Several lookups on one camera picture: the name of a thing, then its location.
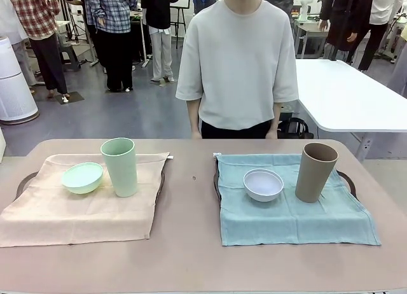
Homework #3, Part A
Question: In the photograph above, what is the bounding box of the pale blue bowl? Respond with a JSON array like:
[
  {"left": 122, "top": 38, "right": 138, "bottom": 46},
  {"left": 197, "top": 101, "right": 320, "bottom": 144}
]
[{"left": 243, "top": 168, "right": 285, "bottom": 203}]

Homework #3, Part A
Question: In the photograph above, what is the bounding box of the tall brown cup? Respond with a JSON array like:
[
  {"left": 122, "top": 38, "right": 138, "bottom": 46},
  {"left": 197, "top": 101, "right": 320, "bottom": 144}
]
[{"left": 294, "top": 143, "right": 339, "bottom": 204}]

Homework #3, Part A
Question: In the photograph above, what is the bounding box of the tall green cup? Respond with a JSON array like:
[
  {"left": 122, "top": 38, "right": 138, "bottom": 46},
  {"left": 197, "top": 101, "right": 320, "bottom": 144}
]
[{"left": 100, "top": 137, "right": 139, "bottom": 199}]

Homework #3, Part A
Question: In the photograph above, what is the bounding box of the teal blue cloth mat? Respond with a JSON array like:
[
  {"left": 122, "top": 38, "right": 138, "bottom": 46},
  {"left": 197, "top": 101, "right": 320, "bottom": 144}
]
[{"left": 212, "top": 151, "right": 382, "bottom": 248}]

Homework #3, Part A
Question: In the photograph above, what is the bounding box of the green bowl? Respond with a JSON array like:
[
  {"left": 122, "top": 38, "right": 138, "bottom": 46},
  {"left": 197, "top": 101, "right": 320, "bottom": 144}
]
[{"left": 61, "top": 162, "right": 105, "bottom": 195}]

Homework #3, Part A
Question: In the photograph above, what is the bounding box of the pink cloth mat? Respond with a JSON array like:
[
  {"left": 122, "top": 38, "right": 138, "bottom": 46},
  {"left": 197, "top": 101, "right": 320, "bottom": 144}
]
[{"left": 0, "top": 151, "right": 174, "bottom": 248}]

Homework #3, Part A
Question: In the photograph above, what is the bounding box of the person's left forearm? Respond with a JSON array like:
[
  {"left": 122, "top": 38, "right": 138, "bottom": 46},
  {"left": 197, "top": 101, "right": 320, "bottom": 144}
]
[{"left": 266, "top": 101, "right": 282, "bottom": 132}]

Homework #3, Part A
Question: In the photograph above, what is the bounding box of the person's right forearm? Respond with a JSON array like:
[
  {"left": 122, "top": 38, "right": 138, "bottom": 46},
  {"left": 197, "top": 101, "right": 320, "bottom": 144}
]
[{"left": 186, "top": 99, "right": 203, "bottom": 133}]

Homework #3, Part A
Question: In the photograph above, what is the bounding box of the dark brown serving tray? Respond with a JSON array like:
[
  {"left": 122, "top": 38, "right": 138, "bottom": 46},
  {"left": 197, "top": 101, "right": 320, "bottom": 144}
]
[
  {"left": 15, "top": 160, "right": 169, "bottom": 246},
  {"left": 212, "top": 160, "right": 359, "bottom": 246}
]

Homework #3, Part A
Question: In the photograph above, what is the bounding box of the person in cream sweater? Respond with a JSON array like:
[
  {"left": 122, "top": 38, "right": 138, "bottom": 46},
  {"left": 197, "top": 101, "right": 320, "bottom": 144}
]
[{"left": 175, "top": 0, "right": 300, "bottom": 139}]

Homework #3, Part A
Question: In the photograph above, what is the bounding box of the white side table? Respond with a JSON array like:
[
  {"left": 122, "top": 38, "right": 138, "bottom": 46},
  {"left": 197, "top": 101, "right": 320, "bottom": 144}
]
[{"left": 294, "top": 59, "right": 407, "bottom": 163}]

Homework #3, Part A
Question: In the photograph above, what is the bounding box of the bystander in black top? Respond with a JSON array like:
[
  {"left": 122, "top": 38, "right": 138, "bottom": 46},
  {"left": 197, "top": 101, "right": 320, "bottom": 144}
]
[{"left": 141, "top": 0, "right": 179, "bottom": 83}]

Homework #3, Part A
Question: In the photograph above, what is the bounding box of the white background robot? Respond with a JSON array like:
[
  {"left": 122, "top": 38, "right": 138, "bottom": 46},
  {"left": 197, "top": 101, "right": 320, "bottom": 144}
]
[{"left": 298, "top": 0, "right": 322, "bottom": 22}]

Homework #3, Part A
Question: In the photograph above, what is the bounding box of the bystander in blue plaid shirt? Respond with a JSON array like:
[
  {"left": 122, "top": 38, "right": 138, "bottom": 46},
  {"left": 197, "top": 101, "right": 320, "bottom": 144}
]
[{"left": 83, "top": 0, "right": 141, "bottom": 93}]

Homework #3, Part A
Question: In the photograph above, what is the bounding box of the bystander in dark coat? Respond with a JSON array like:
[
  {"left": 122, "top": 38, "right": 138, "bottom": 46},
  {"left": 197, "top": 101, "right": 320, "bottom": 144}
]
[{"left": 319, "top": 0, "right": 376, "bottom": 73}]

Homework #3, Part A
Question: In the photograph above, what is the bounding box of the bystander in white shirt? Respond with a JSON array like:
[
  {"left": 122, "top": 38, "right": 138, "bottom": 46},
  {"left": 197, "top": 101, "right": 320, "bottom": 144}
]
[{"left": 359, "top": 0, "right": 397, "bottom": 73}]

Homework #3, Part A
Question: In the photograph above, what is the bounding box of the bystander in red plaid shirt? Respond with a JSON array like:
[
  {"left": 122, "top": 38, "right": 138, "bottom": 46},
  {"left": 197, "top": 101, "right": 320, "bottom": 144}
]
[{"left": 6, "top": 0, "right": 69, "bottom": 99}]

